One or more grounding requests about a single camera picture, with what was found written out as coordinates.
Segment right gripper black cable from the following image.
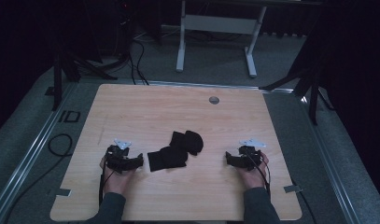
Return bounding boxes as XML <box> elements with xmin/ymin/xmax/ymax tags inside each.
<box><xmin>246</xmin><ymin>152</ymin><xmax>272</xmax><ymax>196</ymax></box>

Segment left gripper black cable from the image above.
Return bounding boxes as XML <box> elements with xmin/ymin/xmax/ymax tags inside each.
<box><xmin>98</xmin><ymin>169</ymin><xmax>117</xmax><ymax>207</ymax></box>

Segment black floor cable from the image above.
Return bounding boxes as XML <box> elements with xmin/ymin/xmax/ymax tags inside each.
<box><xmin>127</xmin><ymin>38</ymin><xmax>150</xmax><ymax>86</ymax></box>
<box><xmin>3</xmin><ymin>133</ymin><xmax>74</xmax><ymax>224</ymax></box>

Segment black tripod stand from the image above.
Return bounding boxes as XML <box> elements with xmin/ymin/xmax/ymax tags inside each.
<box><xmin>51</xmin><ymin>46</ymin><xmax>119</xmax><ymax>112</ymax></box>
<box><xmin>260</xmin><ymin>59</ymin><xmax>336</xmax><ymax>126</ymax></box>

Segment aluminium floor rail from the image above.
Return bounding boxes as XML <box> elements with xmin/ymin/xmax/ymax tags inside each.
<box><xmin>0</xmin><ymin>81</ymin><xmax>79</xmax><ymax>224</ymax></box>
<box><xmin>128</xmin><ymin>79</ymin><xmax>294</xmax><ymax>94</ymax></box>
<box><xmin>298</xmin><ymin>92</ymin><xmax>363</xmax><ymax>224</ymax></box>

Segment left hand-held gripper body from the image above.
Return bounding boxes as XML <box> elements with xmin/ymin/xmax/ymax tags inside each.
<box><xmin>105</xmin><ymin>138</ymin><xmax>133</xmax><ymax>174</ymax></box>

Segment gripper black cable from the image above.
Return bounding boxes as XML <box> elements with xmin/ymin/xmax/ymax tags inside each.
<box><xmin>246</xmin><ymin>152</ymin><xmax>272</xmax><ymax>196</ymax></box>
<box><xmin>98</xmin><ymin>169</ymin><xmax>117</xmax><ymax>207</ymax></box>

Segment white desk frame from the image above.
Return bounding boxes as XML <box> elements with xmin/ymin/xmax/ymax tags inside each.
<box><xmin>176</xmin><ymin>0</ymin><xmax>268</xmax><ymax>78</ymax></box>

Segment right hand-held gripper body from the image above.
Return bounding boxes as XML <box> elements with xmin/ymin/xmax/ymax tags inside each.
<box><xmin>238</xmin><ymin>138</ymin><xmax>268</xmax><ymax>172</ymax></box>

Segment black tape marks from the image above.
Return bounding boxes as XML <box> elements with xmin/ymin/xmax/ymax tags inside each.
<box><xmin>57</xmin><ymin>110</ymin><xmax>82</xmax><ymax>124</ymax></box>

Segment person's left hand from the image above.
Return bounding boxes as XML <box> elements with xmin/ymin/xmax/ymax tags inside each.
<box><xmin>99</xmin><ymin>155</ymin><xmax>138</xmax><ymax>196</ymax></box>

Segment black sock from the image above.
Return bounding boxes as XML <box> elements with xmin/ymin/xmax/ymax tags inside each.
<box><xmin>170</xmin><ymin>130</ymin><xmax>204</xmax><ymax>157</ymax></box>
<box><xmin>147</xmin><ymin>146</ymin><xmax>190</xmax><ymax>173</ymax></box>

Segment person's right hand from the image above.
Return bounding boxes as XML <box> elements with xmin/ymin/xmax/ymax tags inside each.
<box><xmin>236</xmin><ymin>151</ymin><xmax>270</xmax><ymax>190</ymax></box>

